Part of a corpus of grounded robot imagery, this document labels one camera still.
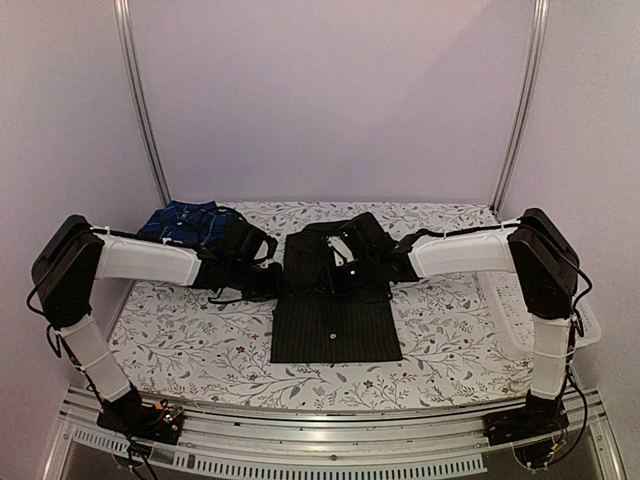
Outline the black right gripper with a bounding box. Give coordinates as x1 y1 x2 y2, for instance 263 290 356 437
312 252 381 298

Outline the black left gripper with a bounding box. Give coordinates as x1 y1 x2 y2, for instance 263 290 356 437
228 260 293 303

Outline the black pinstriped long sleeve shirt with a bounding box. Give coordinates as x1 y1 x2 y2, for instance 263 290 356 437
270 221 402 364

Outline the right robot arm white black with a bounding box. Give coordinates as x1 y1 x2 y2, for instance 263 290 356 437
321 208 593 436

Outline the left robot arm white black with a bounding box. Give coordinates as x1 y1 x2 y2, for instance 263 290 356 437
26 214 283 434

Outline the blue plaid folded shirt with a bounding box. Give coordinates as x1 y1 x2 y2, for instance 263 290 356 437
137 201 245 247

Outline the floral white tablecloth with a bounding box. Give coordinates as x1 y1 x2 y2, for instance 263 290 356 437
88 200 569 411

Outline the white plastic laundry basket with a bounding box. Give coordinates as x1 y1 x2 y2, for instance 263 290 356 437
477 271 601 353

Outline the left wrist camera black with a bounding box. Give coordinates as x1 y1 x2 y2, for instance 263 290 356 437
217 220 278 264

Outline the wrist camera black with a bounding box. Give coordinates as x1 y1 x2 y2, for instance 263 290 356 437
217 220 278 264
325 212 396 266

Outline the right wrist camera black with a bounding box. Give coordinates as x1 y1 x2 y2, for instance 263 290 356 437
325 212 396 266

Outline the aluminium front rail frame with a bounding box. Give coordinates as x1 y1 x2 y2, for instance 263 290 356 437
42 387 631 479

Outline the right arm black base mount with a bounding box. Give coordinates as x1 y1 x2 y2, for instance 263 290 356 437
482 393 569 470

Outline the right aluminium frame post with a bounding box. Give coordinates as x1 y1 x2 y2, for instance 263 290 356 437
490 0 550 217

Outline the aluminium frame post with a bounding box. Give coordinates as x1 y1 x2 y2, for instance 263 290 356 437
113 0 171 205
490 0 550 217

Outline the left aluminium frame post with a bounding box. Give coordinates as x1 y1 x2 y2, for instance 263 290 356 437
113 0 171 205

